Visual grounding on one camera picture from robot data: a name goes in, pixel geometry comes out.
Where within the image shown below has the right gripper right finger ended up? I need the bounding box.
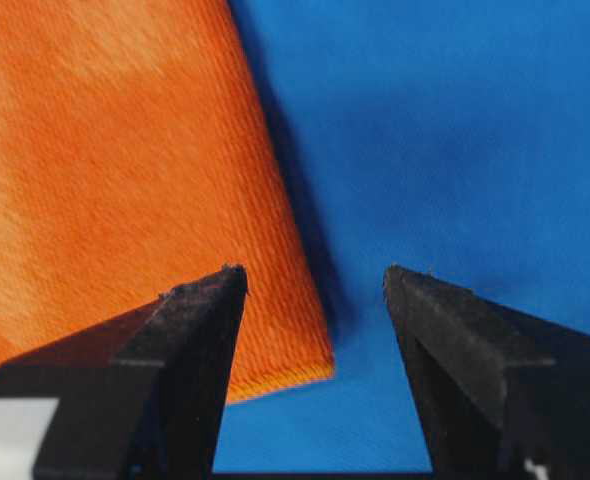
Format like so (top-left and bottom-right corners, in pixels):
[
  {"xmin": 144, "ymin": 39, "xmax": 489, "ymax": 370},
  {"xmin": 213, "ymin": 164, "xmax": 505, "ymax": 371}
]
[{"xmin": 383, "ymin": 265, "xmax": 590, "ymax": 479}]

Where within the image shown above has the blue table cloth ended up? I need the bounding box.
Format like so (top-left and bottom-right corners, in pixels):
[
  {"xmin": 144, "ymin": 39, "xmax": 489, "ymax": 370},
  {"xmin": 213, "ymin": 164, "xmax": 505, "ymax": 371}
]
[{"xmin": 214, "ymin": 1, "xmax": 590, "ymax": 473}]

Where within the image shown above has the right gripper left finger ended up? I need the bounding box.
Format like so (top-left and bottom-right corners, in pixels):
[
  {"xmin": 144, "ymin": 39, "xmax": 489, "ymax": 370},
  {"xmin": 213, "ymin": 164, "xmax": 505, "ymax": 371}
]
[{"xmin": 0, "ymin": 265, "xmax": 247, "ymax": 479}]

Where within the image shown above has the orange towel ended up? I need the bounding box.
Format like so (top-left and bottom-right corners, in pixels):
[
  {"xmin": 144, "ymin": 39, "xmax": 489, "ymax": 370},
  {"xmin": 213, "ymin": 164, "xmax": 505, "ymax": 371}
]
[{"xmin": 0, "ymin": 1, "xmax": 335, "ymax": 403}]

